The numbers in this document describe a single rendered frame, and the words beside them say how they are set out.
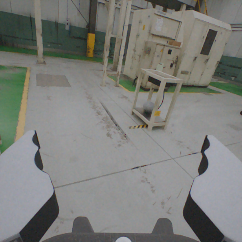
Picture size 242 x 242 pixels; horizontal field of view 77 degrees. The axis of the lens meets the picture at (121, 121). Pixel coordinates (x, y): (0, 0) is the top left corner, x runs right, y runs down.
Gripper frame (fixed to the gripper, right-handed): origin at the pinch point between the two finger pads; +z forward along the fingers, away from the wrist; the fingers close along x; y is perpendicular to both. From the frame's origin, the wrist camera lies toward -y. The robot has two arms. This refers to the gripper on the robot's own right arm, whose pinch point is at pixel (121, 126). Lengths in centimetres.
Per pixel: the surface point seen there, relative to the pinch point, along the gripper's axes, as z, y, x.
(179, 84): 200, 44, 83
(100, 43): 1012, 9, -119
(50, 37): 894, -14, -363
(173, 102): 200, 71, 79
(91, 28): 934, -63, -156
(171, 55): 436, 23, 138
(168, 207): 67, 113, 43
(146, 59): 432, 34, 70
